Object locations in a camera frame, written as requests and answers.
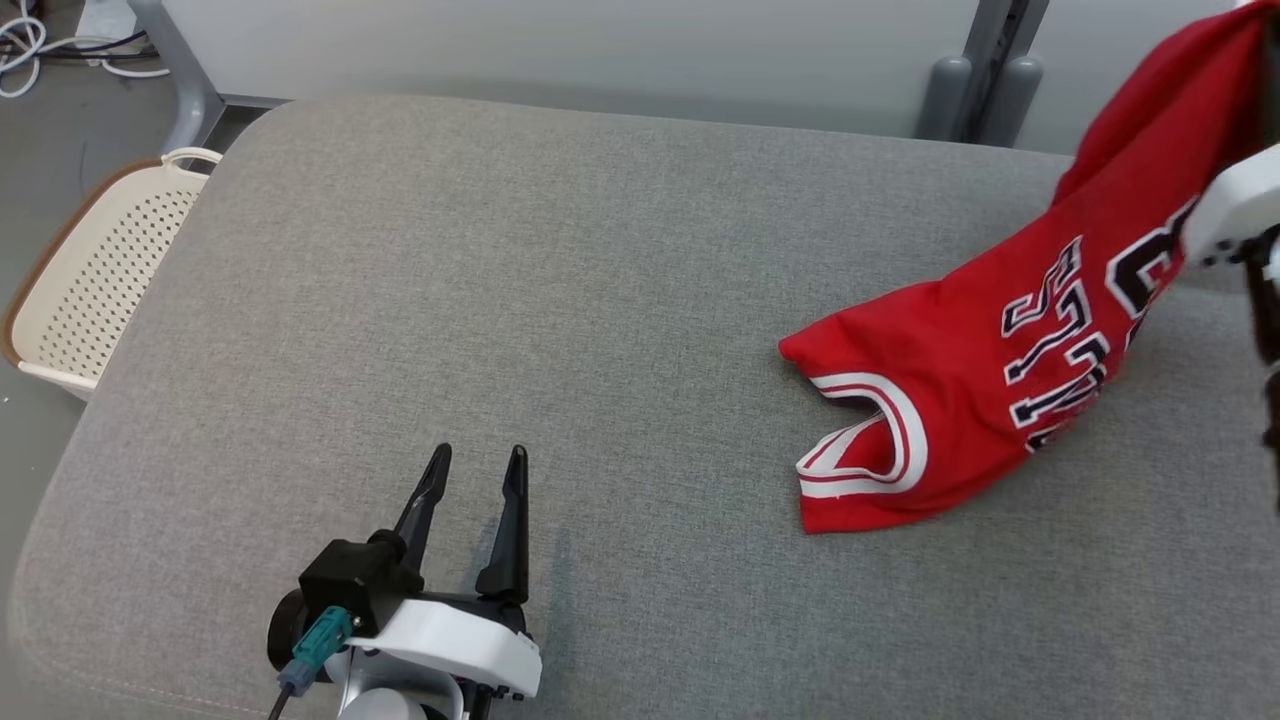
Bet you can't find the cream perforated laundry basket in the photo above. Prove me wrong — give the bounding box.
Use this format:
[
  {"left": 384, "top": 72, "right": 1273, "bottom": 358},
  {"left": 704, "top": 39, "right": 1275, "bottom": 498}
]
[{"left": 0, "top": 147, "right": 224, "bottom": 403}]

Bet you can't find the red basketball jersey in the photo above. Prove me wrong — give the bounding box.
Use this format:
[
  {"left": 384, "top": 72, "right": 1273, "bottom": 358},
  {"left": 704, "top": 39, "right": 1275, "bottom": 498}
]
[{"left": 778, "top": 0, "right": 1280, "bottom": 536}]

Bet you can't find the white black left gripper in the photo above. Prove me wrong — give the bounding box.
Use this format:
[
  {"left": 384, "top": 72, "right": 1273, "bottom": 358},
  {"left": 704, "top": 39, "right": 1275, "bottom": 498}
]
[{"left": 266, "top": 443, "right": 544, "bottom": 701}]

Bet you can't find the teal left camera connector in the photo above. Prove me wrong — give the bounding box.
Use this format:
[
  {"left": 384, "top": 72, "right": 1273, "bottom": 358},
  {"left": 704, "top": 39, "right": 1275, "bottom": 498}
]
[{"left": 277, "top": 605, "right": 356, "bottom": 698}]

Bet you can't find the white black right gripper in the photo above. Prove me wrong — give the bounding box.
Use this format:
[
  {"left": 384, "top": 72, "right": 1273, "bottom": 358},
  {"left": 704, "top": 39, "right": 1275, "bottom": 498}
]
[{"left": 1180, "top": 143, "right": 1280, "bottom": 269}]

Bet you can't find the white coiled cable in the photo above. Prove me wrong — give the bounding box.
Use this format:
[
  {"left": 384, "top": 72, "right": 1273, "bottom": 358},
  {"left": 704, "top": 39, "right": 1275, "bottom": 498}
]
[{"left": 0, "top": 12, "right": 48, "bottom": 100}]

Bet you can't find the grey rounded post cap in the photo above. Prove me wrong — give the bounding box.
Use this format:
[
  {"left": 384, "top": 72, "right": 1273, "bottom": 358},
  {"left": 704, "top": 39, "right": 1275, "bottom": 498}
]
[
  {"left": 917, "top": 55, "right": 973, "bottom": 141},
  {"left": 980, "top": 55, "right": 1044, "bottom": 149}
]

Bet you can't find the white floor cable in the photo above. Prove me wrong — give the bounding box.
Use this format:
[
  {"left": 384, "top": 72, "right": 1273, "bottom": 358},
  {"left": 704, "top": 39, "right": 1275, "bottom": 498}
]
[{"left": 45, "top": 35, "right": 173, "bottom": 81}]

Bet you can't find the grey partition end post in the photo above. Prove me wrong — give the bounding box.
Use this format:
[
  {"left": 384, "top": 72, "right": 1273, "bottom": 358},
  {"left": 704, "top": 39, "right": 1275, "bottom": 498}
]
[{"left": 125, "top": 0, "right": 226, "bottom": 156}]

